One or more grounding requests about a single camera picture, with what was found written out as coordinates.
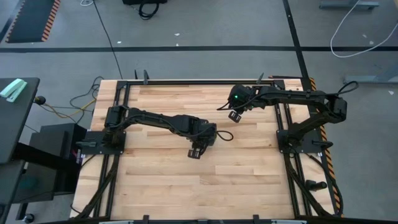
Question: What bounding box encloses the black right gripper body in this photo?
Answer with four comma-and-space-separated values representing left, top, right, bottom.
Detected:
228, 106, 249, 124

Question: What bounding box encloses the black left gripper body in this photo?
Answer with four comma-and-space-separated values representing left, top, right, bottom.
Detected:
187, 141, 208, 159

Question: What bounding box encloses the orange black hazard strip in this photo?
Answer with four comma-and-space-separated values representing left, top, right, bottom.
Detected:
309, 77, 343, 217

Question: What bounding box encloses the grey table foot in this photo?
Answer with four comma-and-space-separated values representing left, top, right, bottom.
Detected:
343, 67, 398, 85
318, 1, 380, 9

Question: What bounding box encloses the black computer case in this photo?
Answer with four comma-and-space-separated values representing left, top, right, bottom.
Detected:
29, 123, 88, 195

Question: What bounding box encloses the black box on floor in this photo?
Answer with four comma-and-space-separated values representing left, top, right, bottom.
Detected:
122, 0, 169, 5

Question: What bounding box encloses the black side desk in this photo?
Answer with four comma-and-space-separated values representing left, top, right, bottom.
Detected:
0, 77, 40, 224

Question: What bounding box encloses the mint green stapler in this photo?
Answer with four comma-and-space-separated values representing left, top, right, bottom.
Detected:
0, 78, 28, 103

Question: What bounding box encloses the black hazard-edged floor mat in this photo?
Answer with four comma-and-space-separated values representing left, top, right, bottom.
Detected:
4, 0, 62, 44

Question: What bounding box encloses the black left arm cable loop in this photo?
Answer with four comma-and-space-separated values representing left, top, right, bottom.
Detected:
216, 129, 234, 142

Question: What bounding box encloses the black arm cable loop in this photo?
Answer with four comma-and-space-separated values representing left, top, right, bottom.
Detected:
336, 80, 359, 96
216, 129, 234, 142

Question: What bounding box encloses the black metal table frame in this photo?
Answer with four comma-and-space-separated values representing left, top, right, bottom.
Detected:
70, 70, 343, 224

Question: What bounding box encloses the black cable bundle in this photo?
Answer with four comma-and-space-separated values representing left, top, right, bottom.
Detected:
283, 152, 332, 217
70, 154, 121, 219

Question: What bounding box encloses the black cylindrical camera mount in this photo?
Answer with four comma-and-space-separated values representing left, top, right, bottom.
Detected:
305, 179, 328, 192

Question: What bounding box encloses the yellow cable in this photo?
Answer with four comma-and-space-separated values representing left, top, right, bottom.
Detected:
40, 98, 98, 119

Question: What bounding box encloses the black cable tangle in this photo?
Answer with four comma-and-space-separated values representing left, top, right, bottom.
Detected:
68, 76, 105, 125

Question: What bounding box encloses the black right arm cable loop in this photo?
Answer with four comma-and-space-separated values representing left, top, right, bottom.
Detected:
336, 80, 359, 96

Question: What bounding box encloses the long white floor cable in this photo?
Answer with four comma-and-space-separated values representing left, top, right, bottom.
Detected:
330, 0, 398, 58

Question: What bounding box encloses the coiled black cable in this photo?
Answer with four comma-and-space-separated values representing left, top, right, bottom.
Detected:
138, 2, 160, 21

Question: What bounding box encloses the thin black floor cable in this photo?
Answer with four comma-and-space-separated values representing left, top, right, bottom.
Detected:
92, 0, 124, 80

